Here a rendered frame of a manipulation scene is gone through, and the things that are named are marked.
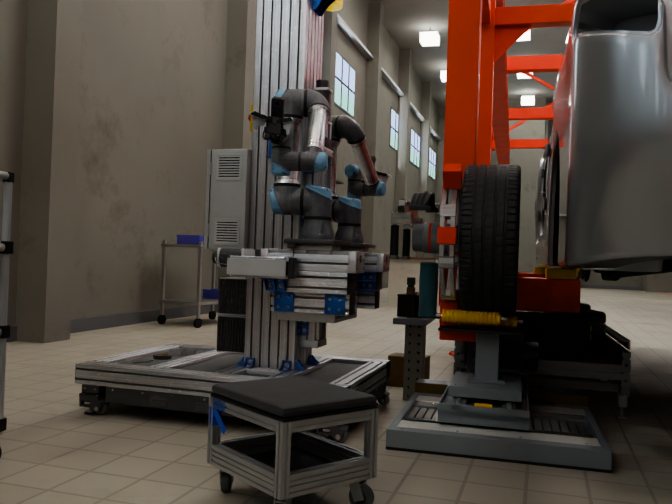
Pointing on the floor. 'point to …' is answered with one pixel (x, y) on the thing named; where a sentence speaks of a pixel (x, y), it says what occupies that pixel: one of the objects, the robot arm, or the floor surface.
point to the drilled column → (413, 358)
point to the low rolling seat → (293, 437)
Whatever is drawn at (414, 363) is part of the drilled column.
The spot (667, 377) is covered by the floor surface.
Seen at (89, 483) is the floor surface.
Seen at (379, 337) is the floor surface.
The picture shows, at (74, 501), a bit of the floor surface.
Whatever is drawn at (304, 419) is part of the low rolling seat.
